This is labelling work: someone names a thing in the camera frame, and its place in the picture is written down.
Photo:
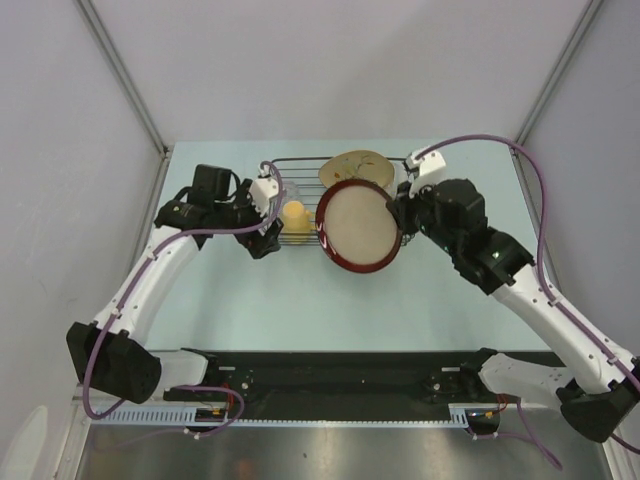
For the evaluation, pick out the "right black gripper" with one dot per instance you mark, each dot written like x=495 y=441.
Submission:
x=402 y=206

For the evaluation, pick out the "yellow mug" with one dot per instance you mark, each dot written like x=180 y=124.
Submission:
x=297 y=223

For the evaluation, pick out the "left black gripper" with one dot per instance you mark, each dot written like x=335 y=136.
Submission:
x=259 y=245

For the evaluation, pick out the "white bowl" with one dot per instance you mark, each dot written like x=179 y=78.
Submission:
x=401 y=182

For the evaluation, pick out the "red rimmed beige plate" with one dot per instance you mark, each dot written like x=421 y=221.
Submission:
x=354 y=227

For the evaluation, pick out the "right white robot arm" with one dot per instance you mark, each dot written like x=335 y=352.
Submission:
x=597 y=384

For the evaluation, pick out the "black wire dish rack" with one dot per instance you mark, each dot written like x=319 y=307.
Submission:
x=306 y=180

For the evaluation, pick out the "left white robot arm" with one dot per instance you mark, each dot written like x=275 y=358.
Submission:
x=109 y=353

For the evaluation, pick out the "white slotted cable duct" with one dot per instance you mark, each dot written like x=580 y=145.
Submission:
x=193 y=417

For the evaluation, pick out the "clear plastic cup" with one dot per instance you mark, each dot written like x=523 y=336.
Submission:
x=290 y=191

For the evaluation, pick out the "bird pattern plate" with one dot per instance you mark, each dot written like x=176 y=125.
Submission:
x=358 y=164

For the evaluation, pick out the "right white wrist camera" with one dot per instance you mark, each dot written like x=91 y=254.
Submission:
x=424 y=170

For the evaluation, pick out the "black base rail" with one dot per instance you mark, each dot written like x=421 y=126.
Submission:
x=349 y=385

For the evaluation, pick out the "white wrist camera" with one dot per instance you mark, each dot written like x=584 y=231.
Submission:
x=265 y=189
x=424 y=170

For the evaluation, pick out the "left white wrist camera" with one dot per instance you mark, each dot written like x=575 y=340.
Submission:
x=265 y=189

